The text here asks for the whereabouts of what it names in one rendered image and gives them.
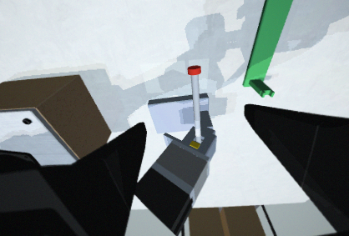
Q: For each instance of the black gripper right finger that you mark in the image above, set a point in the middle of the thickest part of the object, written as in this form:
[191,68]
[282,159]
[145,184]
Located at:
[314,150]

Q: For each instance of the grey pin with red cap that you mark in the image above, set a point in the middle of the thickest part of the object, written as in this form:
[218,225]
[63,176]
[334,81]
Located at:
[194,71]

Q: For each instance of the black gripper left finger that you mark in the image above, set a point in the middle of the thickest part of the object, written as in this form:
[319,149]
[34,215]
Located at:
[94,195]

